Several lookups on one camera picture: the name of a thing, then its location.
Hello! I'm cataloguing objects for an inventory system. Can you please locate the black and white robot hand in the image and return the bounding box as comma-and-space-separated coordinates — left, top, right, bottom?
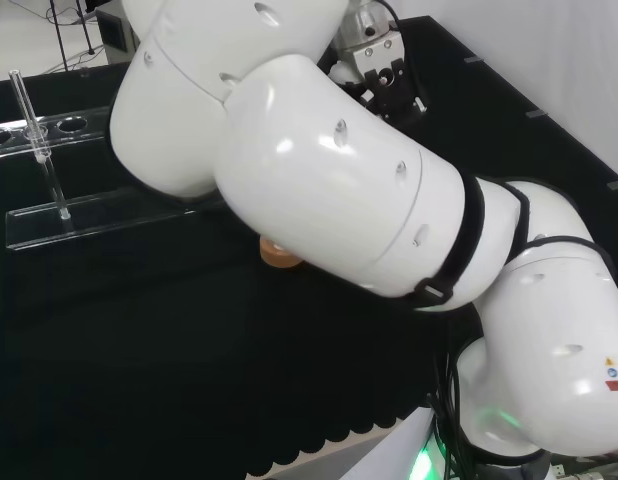
330, 0, 431, 122

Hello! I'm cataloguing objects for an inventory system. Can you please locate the clear funnel stand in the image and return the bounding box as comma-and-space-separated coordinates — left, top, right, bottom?
0, 68, 201, 252

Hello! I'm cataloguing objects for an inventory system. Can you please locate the pale box with grille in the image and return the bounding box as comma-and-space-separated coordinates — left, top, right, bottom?
95, 5, 141, 53

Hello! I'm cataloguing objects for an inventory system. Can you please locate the black tripod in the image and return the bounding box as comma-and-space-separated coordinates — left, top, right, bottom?
44, 0, 99, 57

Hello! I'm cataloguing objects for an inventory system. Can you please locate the black bench cloth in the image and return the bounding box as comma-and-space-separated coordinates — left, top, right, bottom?
0, 14, 618, 467

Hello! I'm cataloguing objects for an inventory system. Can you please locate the round cork ring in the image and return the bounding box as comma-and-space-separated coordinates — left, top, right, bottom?
258, 236, 303, 272

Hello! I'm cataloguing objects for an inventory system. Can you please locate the black cable bundle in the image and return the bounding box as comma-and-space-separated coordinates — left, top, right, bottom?
425, 344, 475, 480

